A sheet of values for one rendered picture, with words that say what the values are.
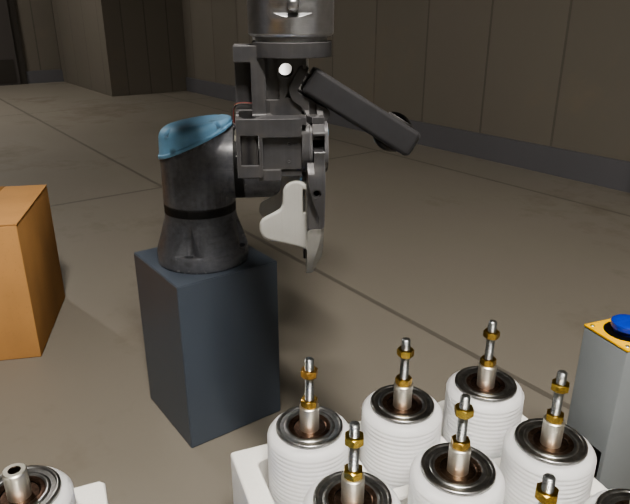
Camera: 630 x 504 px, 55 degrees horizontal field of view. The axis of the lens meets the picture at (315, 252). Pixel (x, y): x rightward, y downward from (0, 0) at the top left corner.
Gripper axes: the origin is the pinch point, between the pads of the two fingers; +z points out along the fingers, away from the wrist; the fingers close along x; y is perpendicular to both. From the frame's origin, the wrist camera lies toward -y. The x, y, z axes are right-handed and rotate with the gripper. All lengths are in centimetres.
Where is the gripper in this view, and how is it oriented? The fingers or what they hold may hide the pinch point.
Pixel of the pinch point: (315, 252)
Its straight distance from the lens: 61.0
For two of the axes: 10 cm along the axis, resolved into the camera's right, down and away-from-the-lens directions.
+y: -10.0, 0.3, -0.8
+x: 0.8, 3.7, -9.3
